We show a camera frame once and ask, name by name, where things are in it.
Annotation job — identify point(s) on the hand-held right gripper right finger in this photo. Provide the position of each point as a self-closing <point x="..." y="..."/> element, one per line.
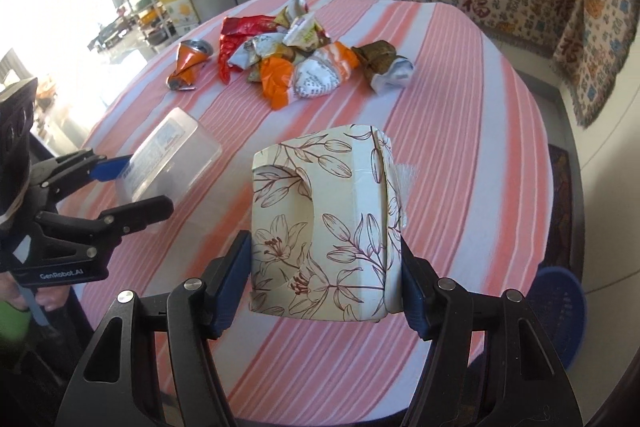
<point x="412" y="307"/>

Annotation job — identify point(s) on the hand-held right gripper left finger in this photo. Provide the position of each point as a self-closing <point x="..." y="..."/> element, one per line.
<point x="235" y="287"/>

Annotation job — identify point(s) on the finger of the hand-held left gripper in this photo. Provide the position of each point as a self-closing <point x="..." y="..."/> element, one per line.
<point x="112" y="167"/>
<point x="145" y="209"/>

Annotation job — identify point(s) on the clear plastic container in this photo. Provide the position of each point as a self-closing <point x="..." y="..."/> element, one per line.
<point x="170" y="152"/>

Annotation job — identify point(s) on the floral paper box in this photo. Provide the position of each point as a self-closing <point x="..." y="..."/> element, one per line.
<point x="340" y="207"/>

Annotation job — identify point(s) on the white and yellow snack wrapper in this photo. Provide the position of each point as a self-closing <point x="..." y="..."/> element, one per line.
<point x="257" y="52"/>

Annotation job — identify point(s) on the yellow and white snack packet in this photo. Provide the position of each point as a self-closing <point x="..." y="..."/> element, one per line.
<point x="307" y="34"/>

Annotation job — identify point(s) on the person's left forearm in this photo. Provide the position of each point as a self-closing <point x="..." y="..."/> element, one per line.
<point x="12" y="327"/>

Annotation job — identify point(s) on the person's left hand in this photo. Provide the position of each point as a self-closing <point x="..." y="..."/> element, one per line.
<point x="10" y="294"/>

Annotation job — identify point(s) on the crushed orange can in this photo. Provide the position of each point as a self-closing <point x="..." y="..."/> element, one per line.
<point x="187" y="64"/>

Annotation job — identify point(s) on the blue plastic basket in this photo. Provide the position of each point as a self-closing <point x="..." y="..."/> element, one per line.
<point x="555" y="307"/>

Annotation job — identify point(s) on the yellow and white cardboard box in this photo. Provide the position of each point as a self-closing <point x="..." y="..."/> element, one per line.
<point x="177" y="9"/>

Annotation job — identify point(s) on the dark patterned rug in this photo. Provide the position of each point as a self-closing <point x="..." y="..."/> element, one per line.
<point x="561" y="207"/>

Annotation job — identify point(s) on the red snack wrapper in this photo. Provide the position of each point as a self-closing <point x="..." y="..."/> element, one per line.
<point x="235" y="32"/>

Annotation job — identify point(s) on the orange snack wrapper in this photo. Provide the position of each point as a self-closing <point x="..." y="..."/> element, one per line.
<point x="277" y="79"/>

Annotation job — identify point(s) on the white printed snack wrapper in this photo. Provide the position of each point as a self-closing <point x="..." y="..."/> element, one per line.
<point x="320" y="74"/>

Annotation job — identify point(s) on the white crumpled wrapper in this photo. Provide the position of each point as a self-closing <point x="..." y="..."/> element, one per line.
<point x="397" y="74"/>

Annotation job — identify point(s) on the yellow and pink snack wrapper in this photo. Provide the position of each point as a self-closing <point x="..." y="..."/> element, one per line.
<point x="295" y="9"/>

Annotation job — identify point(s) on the brown crumpled wrapper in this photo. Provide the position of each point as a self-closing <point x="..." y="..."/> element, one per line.
<point x="377" y="57"/>

